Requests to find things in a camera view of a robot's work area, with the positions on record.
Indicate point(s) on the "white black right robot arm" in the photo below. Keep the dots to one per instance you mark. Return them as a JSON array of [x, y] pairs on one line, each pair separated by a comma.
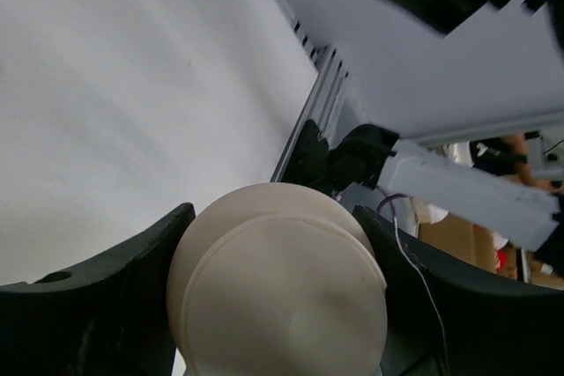
[[488, 80]]

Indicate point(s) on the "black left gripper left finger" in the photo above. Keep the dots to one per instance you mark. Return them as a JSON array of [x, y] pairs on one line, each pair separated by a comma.
[[106, 315]]

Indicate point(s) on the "cream bottle white cap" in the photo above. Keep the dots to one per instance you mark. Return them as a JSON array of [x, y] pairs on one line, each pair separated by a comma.
[[277, 279]]

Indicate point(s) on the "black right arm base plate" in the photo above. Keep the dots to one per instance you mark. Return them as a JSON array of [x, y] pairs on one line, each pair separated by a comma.
[[311, 164]]

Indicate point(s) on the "aluminium mounting rail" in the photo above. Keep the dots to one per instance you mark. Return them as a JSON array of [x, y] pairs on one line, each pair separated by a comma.
[[322, 105]]

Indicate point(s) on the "right side aluminium rail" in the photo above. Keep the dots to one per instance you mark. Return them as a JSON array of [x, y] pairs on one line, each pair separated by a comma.
[[309, 47]]

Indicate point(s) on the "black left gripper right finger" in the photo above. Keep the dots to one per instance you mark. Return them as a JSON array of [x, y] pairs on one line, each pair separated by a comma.
[[447, 317]]

